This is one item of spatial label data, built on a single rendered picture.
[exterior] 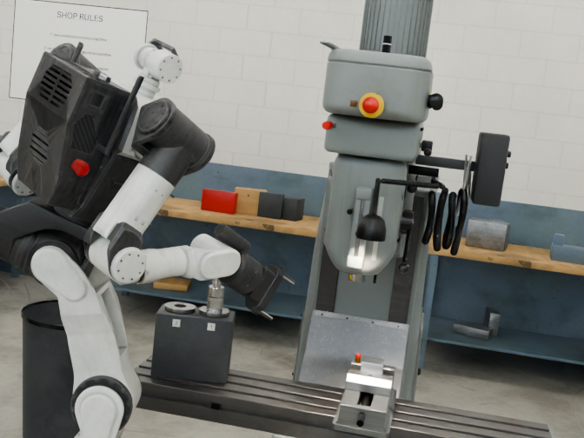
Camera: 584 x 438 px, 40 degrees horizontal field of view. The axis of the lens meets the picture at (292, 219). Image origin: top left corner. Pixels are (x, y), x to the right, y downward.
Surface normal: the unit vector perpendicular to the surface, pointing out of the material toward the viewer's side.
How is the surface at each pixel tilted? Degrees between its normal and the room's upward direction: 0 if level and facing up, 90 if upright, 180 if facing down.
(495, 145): 90
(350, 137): 90
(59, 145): 91
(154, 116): 59
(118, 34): 90
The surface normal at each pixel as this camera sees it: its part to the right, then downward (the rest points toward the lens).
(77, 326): 0.02, 0.55
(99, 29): -0.18, 0.11
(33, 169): -0.72, 0.04
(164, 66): 0.64, 0.40
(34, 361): -0.50, 0.13
